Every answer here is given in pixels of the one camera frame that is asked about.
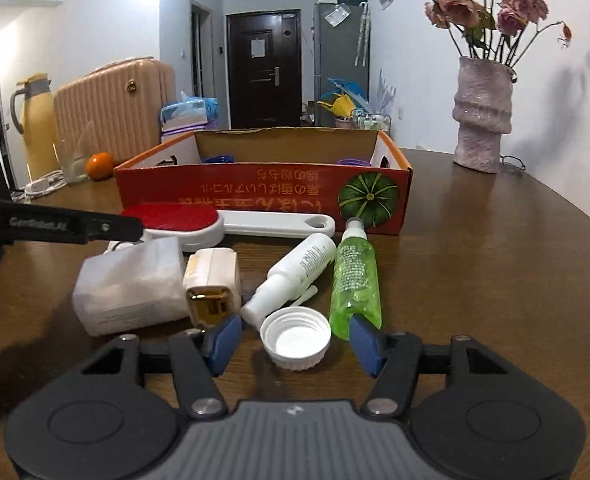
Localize blue plastic hanger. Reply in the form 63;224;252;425
327;77;368;106

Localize clear glass cup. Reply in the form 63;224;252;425
60;137;90;184

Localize pink ribbed suitcase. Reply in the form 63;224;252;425
54;56;177;166

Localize yellow thermos jug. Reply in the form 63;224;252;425
10;74;60;181

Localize dried pink rose bouquet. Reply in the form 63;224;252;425
355;0;583;68

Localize orange fruit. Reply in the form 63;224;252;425
86;152;116;181

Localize dark side doorway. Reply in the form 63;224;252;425
190;2;213;98

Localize grey refrigerator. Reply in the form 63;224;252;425
312;0;371;128

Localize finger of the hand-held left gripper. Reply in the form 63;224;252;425
86;213;144;245

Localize blue tissue pack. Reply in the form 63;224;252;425
160;92;220;126

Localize yellow watering can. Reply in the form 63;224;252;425
316;95;356;117

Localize white bottle cap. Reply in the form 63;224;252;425
260;306;332;371

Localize red lint brush white handle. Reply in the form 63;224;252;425
120;203;336;253

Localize white plastic-wrapped packet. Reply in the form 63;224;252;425
71;236;191;337

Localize white folded umbrella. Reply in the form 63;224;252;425
353;1;372;67

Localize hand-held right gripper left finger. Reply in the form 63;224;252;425
77;312;243;420

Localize green spray bottle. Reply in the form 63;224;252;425
328;217;383;341

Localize pink textured vase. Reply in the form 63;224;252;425
450;56;518;175

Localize purple dried lavender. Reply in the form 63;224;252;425
375;72;401;111

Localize dark entrance door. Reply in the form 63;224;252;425
226;11;303;129

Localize clear plastic bag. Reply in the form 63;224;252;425
323;2;352;27

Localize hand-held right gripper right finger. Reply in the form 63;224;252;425
347;312;511;418

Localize red cardboard box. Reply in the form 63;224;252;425
114;128;413;237

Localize small rack of bottles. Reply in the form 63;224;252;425
350;107;391;131

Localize white spray bottle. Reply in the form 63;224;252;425
240;232;338;322

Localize purple striped box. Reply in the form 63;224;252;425
160;120;219;146

